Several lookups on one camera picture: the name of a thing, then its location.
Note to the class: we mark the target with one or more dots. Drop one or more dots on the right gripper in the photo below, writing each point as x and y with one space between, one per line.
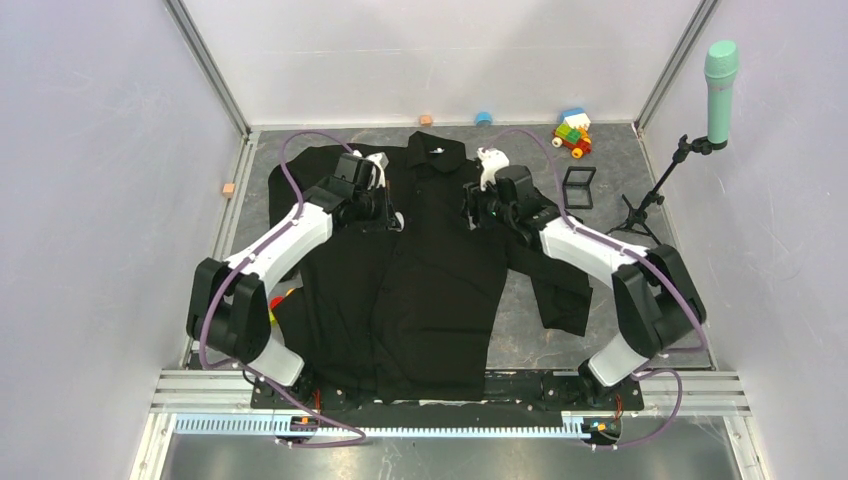
474 197

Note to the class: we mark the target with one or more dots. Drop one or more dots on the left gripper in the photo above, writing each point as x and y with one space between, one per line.
387 219

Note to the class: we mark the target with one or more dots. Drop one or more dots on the round silver brooch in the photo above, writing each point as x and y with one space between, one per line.
399 220

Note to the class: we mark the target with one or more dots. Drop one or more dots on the black shirt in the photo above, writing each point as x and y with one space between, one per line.
409 315

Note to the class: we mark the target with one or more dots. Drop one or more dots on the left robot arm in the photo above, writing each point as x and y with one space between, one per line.
229 309

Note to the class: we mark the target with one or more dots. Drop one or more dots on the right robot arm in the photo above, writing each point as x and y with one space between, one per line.
655 298

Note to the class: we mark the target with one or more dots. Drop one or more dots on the black brooch display box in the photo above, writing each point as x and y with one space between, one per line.
577 187

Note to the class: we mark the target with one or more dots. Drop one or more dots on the blue cap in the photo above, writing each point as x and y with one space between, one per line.
483 119

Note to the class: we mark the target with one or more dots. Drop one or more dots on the colourful toy block car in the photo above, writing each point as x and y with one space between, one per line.
572 132

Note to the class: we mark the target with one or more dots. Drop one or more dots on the black tripod microphone stand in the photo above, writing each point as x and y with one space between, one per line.
635 221

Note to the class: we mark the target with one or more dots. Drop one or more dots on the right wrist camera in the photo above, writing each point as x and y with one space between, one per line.
491 161

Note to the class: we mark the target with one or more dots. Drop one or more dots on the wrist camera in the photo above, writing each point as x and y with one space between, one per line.
491 161
378 177

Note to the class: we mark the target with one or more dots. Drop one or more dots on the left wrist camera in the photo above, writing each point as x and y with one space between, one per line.
378 177

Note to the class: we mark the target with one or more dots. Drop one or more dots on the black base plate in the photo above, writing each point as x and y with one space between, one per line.
511 398

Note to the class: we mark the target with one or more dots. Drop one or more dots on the white toothed rail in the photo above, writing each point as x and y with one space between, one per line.
283 425

